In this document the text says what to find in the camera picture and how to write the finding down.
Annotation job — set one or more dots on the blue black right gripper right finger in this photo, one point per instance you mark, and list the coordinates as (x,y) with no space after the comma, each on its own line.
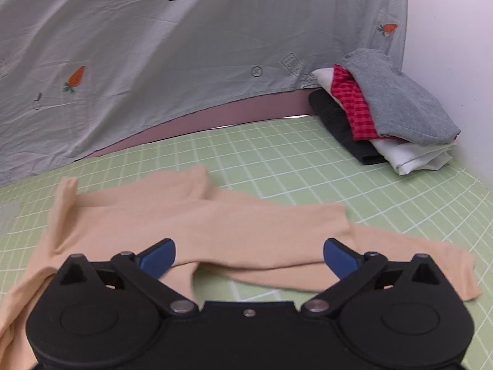
(355,273)

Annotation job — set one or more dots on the beige long sleeve garment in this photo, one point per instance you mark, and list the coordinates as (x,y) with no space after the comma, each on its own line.
(248,239)

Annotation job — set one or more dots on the folded black garment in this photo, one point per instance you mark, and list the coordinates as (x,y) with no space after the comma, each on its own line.
(335,121)

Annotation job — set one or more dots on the grey carrot print sheet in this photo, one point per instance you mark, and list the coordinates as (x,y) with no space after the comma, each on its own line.
(80,75)

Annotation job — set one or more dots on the green grid cutting mat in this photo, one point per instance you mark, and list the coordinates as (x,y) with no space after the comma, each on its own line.
(290,161)

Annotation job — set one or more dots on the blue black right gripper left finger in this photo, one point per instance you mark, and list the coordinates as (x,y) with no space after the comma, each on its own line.
(143,272)

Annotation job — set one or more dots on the folded grey garment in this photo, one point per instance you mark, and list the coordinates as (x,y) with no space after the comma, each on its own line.
(399,106)

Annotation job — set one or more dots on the folded white garment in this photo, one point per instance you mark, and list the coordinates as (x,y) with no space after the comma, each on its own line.
(403,156)

